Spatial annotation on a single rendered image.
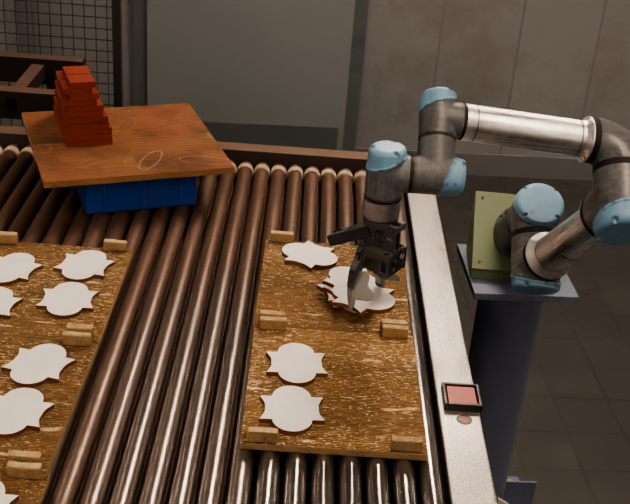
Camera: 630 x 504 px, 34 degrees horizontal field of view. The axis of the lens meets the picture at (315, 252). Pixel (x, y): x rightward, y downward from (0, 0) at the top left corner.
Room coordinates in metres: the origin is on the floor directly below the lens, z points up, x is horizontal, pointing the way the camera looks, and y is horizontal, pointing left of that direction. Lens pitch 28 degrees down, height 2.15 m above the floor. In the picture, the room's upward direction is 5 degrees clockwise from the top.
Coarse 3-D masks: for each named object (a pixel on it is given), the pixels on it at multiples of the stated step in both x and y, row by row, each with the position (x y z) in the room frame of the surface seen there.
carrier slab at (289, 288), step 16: (272, 256) 2.25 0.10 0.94; (352, 256) 2.28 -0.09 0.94; (272, 272) 2.17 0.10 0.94; (288, 272) 2.17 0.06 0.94; (304, 272) 2.18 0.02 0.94; (320, 272) 2.19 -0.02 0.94; (368, 272) 2.21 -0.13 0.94; (400, 272) 2.22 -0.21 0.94; (272, 288) 2.09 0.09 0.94; (288, 288) 2.10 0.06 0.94; (304, 288) 2.10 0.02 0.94; (400, 288) 2.14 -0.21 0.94; (256, 304) 2.01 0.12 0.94; (272, 304) 2.02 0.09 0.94; (288, 304) 2.03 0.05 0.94; (304, 304) 2.03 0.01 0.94; (320, 304) 2.04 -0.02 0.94; (400, 304) 2.07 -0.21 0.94; (256, 320) 1.95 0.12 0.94; (288, 320) 1.96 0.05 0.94; (304, 320) 1.96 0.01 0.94; (320, 320) 1.97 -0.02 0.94; (336, 320) 1.97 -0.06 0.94; (352, 320) 1.98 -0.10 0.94; (368, 320) 1.98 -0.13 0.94
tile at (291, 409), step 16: (272, 400) 1.64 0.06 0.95; (288, 400) 1.64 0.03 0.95; (304, 400) 1.65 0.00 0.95; (320, 400) 1.65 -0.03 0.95; (272, 416) 1.59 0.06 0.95; (288, 416) 1.59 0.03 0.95; (304, 416) 1.60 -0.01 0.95; (320, 416) 1.60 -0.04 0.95; (288, 432) 1.55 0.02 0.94; (304, 432) 1.56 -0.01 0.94
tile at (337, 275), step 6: (330, 270) 2.12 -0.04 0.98; (336, 270) 2.12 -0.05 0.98; (342, 270) 2.12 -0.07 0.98; (348, 270) 2.13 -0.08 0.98; (366, 270) 2.13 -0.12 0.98; (330, 276) 2.09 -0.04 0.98; (336, 276) 2.09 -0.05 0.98; (342, 276) 2.09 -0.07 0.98; (372, 276) 2.11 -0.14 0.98; (324, 282) 2.07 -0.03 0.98; (330, 282) 2.06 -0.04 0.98; (336, 282) 2.06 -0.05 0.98; (372, 282) 2.08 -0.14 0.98
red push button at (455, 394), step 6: (450, 390) 1.75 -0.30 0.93; (456, 390) 1.75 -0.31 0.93; (462, 390) 1.75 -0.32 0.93; (468, 390) 1.75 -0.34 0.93; (474, 390) 1.75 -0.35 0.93; (450, 396) 1.73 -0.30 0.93; (456, 396) 1.73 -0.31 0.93; (462, 396) 1.73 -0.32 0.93; (468, 396) 1.73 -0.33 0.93; (474, 396) 1.73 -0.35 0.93; (456, 402) 1.71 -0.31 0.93; (462, 402) 1.71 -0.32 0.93; (468, 402) 1.71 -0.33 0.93; (474, 402) 1.71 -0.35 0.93
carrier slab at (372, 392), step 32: (256, 352) 1.82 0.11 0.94; (320, 352) 1.84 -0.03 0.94; (352, 352) 1.85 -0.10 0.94; (384, 352) 1.86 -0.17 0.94; (256, 384) 1.70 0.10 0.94; (320, 384) 1.72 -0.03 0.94; (352, 384) 1.73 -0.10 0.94; (384, 384) 1.74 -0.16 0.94; (416, 384) 1.75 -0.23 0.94; (256, 416) 1.60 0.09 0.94; (352, 416) 1.62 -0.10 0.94; (384, 416) 1.63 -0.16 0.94; (416, 416) 1.64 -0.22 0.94; (256, 448) 1.52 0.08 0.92; (288, 448) 1.52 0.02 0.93; (320, 448) 1.52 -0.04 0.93; (352, 448) 1.53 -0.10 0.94; (384, 448) 1.53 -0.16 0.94
